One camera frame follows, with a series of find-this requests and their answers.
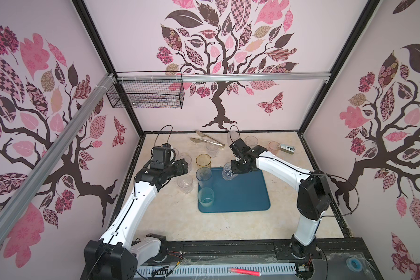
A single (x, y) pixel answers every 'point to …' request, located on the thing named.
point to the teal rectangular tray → (248, 191)
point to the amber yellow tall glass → (203, 160)
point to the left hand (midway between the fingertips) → (181, 169)
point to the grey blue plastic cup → (203, 175)
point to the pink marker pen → (244, 272)
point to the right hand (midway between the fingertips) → (235, 167)
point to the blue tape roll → (354, 264)
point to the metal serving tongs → (200, 140)
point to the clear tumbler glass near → (177, 152)
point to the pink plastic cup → (273, 147)
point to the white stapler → (290, 150)
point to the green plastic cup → (205, 196)
